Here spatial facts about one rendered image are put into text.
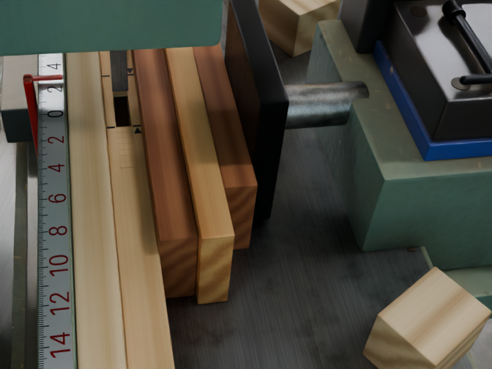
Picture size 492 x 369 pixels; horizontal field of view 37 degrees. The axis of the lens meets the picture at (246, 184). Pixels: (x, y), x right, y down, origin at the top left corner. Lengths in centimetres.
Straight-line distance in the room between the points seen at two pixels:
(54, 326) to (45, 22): 14
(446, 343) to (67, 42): 23
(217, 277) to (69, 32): 14
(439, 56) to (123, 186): 18
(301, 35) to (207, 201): 21
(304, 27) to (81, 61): 17
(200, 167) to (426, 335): 14
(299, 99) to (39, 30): 14
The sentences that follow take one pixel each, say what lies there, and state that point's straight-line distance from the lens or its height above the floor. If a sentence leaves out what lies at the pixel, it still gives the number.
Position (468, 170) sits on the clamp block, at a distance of 40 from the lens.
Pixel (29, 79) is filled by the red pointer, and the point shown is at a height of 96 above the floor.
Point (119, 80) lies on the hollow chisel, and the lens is 42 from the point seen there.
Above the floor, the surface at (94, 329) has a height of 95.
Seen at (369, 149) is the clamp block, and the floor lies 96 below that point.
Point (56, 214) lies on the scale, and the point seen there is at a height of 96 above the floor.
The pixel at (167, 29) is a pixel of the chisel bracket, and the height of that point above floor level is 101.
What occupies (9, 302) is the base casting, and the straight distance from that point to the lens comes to 52.
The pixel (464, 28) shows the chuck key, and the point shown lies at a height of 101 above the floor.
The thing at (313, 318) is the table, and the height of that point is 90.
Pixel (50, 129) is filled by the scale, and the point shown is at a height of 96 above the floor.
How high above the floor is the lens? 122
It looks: 47 degrees down
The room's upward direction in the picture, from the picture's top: 7 degrees clockwise
